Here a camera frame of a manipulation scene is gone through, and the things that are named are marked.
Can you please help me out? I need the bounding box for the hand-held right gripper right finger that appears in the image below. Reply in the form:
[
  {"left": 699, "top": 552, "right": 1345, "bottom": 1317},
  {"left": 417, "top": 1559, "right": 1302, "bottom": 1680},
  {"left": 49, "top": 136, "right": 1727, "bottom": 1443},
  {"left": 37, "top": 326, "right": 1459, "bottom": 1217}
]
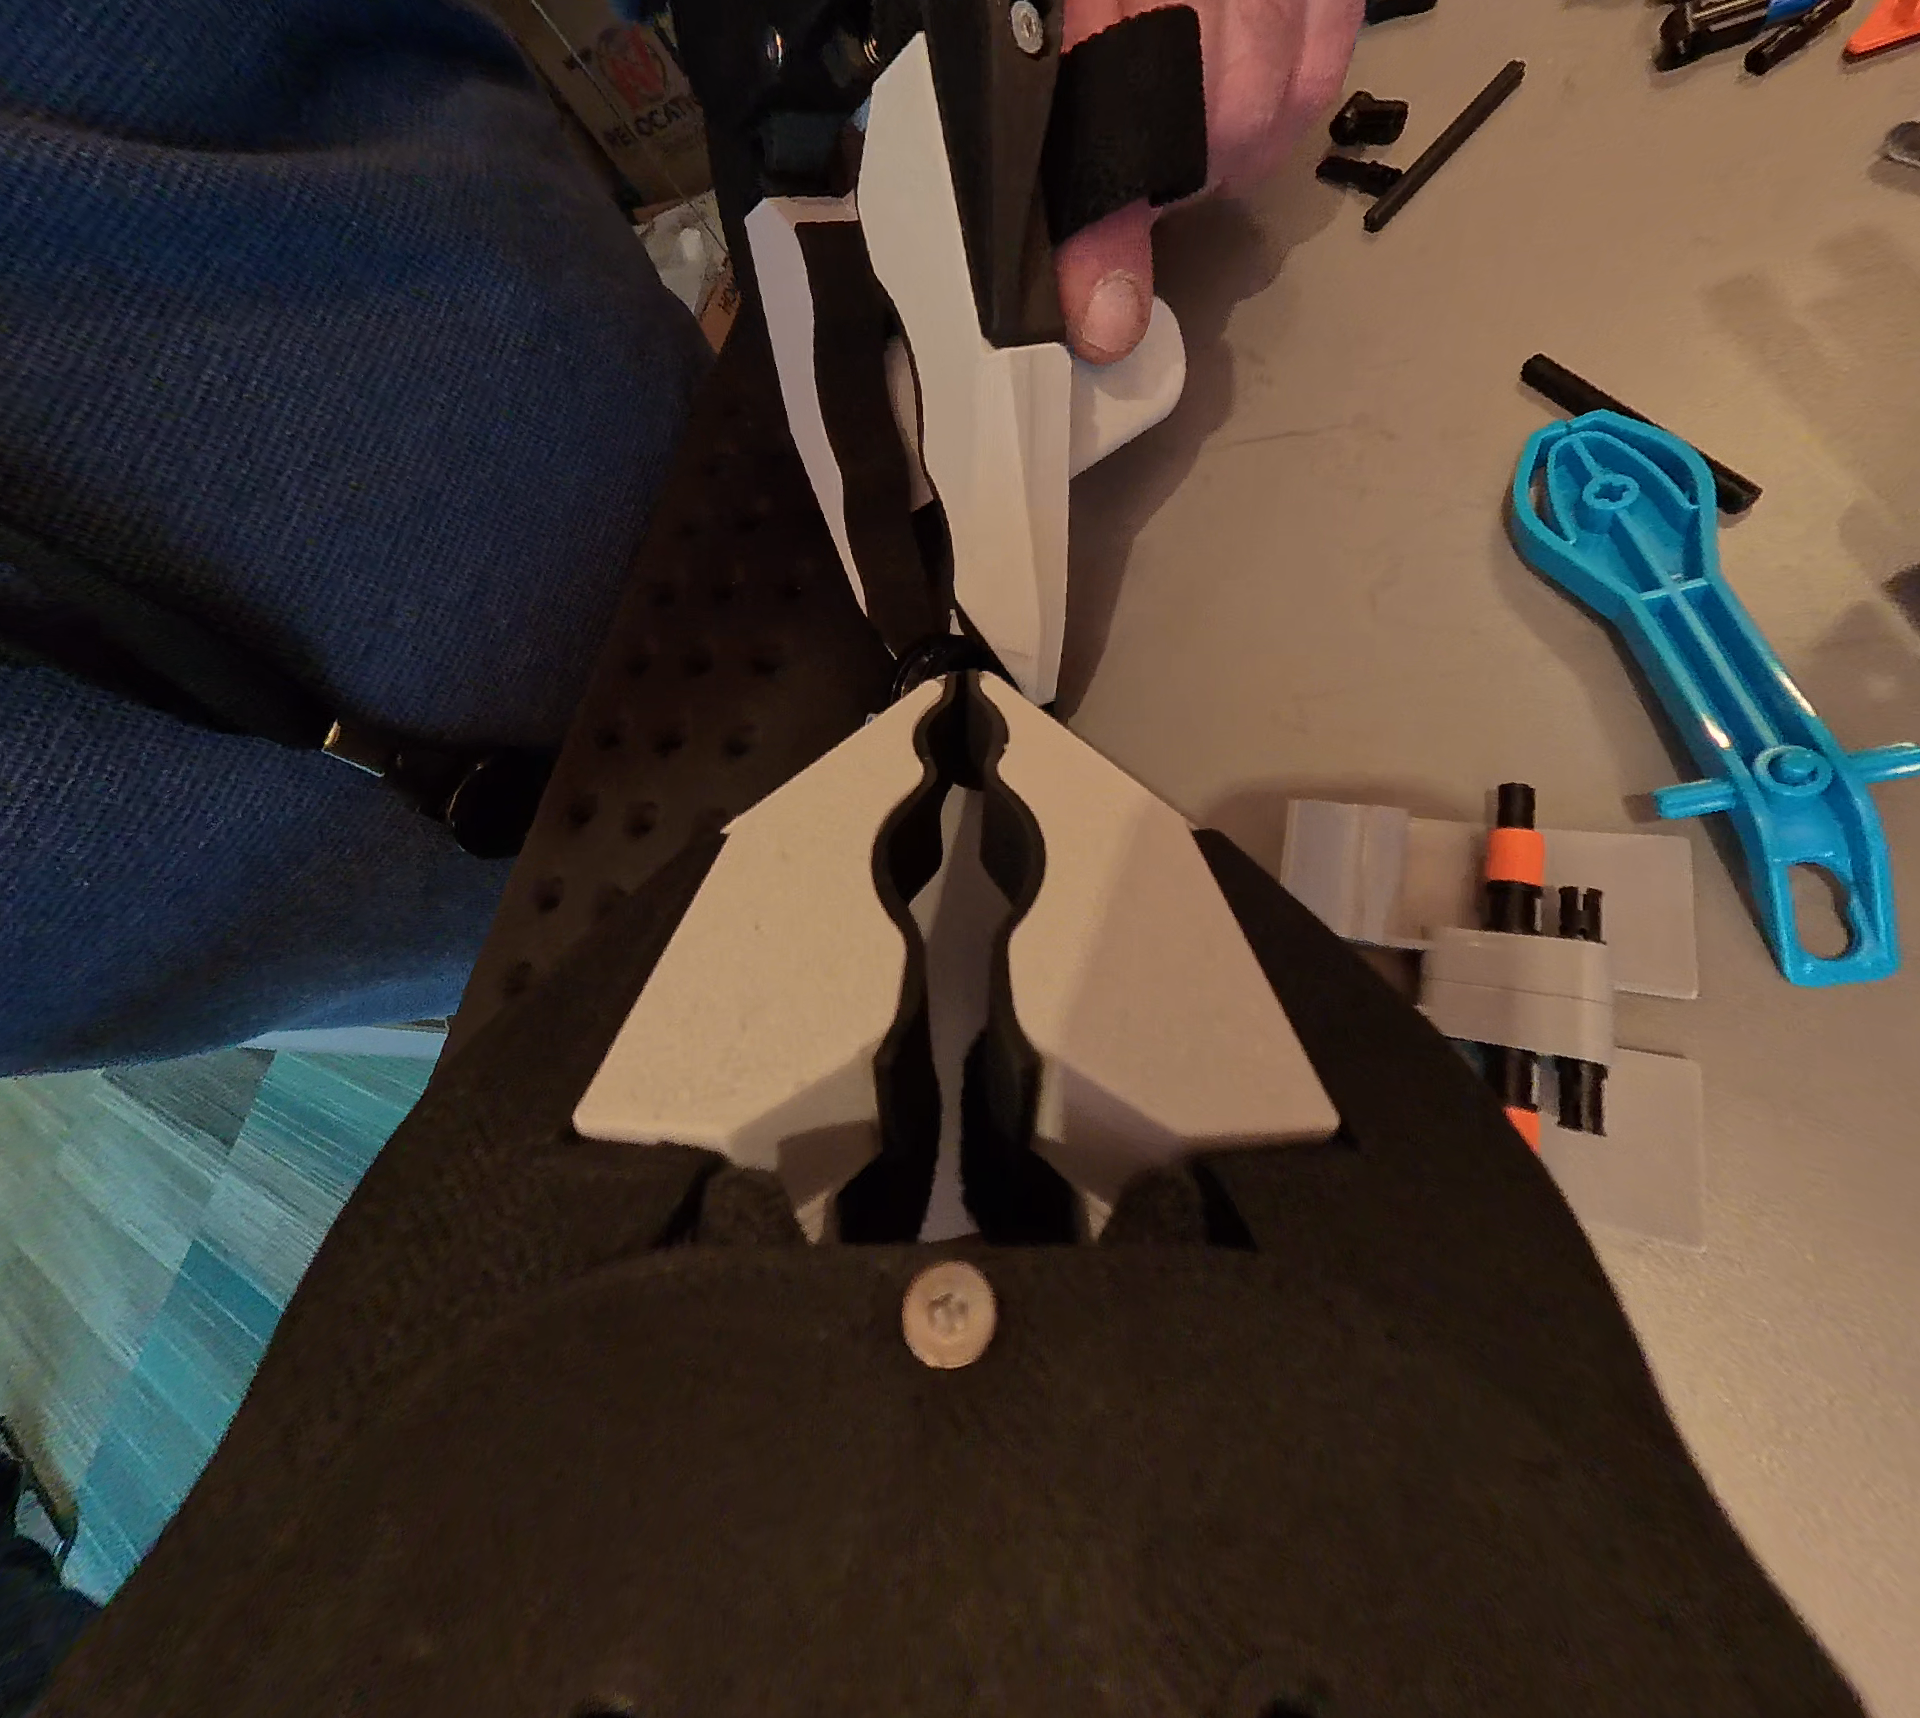
[{"left": 974, "top": 681, "right": 1341, "bottom": 1241}]

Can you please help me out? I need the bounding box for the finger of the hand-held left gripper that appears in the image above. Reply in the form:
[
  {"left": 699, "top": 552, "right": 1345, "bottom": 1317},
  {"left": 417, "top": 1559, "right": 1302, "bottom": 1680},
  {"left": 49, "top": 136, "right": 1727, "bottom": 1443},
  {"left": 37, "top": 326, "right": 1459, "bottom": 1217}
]
[
  {"left": 851, "top": 31, "right": 1086, "bottom": 704},
  {"left": 744, "top": 194, "right": 931, "bottom": 641}
]

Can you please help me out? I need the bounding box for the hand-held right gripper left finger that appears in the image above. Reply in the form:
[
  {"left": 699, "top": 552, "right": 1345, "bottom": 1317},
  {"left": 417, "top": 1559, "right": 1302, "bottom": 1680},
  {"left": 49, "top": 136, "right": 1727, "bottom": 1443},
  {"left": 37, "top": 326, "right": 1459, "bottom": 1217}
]
[{"left": 571, "top": 683, "right": 940, "bottom": 1241}]

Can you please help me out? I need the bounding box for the black toy wheel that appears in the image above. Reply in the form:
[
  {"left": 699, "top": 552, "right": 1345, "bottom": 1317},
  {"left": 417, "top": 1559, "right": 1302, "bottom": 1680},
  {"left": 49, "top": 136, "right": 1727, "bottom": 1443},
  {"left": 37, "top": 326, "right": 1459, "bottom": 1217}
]
[{"left": 891, "top": 631, "right": 1010, "bottom": 709}]

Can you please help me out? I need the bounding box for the black elbow connector blue pin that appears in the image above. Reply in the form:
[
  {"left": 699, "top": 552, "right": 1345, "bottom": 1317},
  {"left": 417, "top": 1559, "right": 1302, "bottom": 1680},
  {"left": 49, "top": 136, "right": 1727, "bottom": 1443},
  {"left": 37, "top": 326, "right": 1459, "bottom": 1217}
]
[{"left": 1654, "top": 0, "right": 1824, "bottom": 74}]

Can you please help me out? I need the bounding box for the cardboard box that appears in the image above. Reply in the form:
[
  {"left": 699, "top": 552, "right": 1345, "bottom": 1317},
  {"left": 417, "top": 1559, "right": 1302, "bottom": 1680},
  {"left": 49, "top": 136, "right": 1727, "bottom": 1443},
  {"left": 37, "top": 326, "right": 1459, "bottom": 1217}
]
[{"left": 479, "top": 0, "right": 751, "bottom": 326}]

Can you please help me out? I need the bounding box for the black perforated panel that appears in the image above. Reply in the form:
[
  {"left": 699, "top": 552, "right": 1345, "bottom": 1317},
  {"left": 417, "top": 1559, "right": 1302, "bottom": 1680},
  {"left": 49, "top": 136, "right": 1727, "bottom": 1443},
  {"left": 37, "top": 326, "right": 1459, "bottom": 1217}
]
[{"left": 449, "top": 352, "right": 901, "bottom": 1150}]

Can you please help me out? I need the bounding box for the white block with orange pins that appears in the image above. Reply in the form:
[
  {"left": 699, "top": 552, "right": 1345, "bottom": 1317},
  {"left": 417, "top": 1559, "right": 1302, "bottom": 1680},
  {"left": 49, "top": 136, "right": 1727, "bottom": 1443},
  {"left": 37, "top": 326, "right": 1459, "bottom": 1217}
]
[{"left": 1281, "top": 781, "right": 1711, "bottom": 1248}]

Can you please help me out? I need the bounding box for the long black axle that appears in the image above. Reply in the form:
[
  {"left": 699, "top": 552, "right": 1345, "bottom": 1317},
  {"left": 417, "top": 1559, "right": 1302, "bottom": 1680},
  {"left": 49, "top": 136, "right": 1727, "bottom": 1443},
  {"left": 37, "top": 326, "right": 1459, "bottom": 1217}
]
[{"left": 1362, "top": 60, "right": 1530, "bottom": 236}]

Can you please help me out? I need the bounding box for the short black cross axle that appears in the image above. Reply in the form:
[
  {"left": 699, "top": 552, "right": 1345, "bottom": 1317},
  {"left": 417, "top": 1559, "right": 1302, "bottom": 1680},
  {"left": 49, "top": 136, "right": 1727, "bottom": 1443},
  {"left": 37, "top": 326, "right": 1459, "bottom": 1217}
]
[{"left": 1517, "top": 352, "right": 1764, "bottom": 508}]

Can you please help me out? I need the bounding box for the blue plastic tool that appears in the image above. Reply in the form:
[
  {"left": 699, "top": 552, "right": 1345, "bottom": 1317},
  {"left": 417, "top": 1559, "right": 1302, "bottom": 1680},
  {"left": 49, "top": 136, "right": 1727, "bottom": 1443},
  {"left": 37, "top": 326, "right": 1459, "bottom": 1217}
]
[{"left": 1506, "top": 413, "right": 1920, "bottom": 989}]

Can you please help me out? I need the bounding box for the black friction pin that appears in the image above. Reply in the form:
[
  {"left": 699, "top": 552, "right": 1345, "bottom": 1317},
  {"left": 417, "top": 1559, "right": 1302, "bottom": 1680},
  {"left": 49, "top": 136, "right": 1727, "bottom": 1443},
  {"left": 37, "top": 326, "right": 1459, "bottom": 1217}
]
[{"left": 1744, "top": 0, "right": 1857, "bottom": 74}]

